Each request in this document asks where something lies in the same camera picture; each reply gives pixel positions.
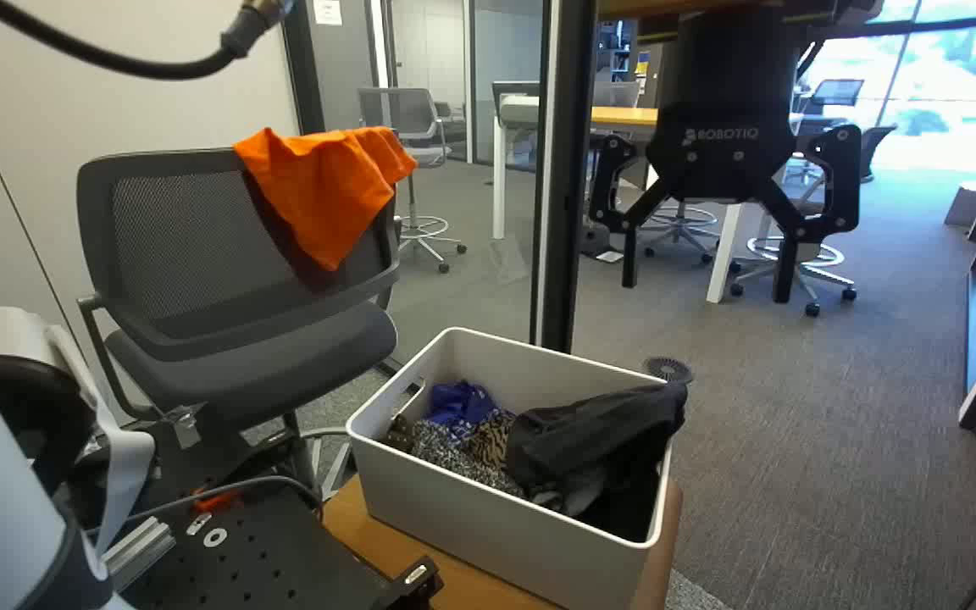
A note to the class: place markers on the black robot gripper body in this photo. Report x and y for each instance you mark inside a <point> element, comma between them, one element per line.
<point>722,122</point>

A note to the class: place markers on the black garment in bin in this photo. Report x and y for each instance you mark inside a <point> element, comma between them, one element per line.
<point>598,460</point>

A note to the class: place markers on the white plastic bin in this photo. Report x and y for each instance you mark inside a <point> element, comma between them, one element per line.
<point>504,533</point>

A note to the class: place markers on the wooden box under bin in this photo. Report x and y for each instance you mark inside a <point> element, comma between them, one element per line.
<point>468,587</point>

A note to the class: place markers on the round floor outlet cover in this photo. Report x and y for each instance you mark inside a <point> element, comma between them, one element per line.
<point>669,367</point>

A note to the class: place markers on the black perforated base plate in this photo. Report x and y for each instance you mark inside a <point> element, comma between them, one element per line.
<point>272,552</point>

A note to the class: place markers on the patterned dark cloth in bin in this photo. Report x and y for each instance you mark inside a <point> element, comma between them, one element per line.
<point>478,460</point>

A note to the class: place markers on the black glass door frame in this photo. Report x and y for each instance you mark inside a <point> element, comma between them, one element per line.
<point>565,128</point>

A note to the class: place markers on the grey chair in background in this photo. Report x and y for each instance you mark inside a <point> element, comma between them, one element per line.
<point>412,117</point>

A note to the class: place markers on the orange cloth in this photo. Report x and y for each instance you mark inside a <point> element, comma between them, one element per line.
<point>328,183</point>

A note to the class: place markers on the grey mesh office chair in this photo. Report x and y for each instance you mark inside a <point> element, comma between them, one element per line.
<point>201,304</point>

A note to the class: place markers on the grey stool chair right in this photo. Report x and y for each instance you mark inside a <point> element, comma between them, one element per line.
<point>768,242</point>

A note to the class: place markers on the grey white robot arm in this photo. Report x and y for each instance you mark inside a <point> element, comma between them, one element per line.
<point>49,564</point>

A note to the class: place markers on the blue cloth in bin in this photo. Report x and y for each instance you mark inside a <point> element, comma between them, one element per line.
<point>457,409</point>

